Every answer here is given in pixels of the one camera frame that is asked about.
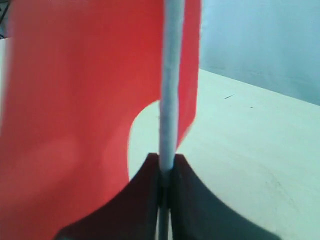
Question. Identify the white backdrop cloth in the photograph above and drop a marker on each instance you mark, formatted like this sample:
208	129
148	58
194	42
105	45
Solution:
272	44

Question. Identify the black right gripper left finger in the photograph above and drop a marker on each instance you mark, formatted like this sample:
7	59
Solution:
130	215

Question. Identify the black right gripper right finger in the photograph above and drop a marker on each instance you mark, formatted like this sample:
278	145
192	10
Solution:
197	214

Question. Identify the red flag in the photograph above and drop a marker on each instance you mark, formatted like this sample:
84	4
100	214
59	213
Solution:
78	74

